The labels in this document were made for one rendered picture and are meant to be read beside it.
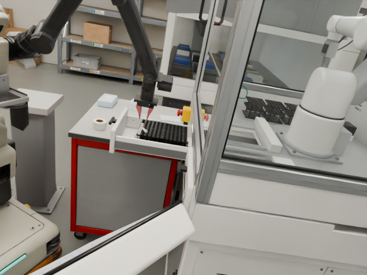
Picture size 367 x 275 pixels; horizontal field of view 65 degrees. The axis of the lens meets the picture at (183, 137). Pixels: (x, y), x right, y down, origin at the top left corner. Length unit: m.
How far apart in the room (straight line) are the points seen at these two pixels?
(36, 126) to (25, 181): 0.42
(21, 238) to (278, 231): 1.22
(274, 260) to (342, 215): 0.25
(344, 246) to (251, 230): 0.30
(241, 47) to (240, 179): 0.35
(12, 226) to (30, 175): 0.48
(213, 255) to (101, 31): 4.49
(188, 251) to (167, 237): 0.60
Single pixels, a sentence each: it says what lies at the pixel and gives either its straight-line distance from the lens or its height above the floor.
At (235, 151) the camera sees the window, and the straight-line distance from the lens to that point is 0.79.
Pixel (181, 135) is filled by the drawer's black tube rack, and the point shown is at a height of 0.90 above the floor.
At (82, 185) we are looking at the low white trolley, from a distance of 1.73.
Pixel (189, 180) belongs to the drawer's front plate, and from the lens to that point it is 0.96.
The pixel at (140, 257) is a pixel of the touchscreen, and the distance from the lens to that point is 0.36.
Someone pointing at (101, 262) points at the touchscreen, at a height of 1.19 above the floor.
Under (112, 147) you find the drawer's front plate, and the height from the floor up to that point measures 0.85.
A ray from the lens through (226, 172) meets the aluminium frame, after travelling 0.79.
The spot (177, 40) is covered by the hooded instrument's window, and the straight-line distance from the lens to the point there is 2.05.
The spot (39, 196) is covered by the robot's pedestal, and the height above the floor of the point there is 0.10.
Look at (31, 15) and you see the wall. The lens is 5.90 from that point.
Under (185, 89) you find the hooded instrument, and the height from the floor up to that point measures 0.88.
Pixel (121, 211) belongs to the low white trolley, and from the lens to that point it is 1.77.
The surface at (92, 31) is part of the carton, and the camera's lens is 5.16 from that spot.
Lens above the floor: 1.45
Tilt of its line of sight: 25 degrees down
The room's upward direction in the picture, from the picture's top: 11 degrees clockwise
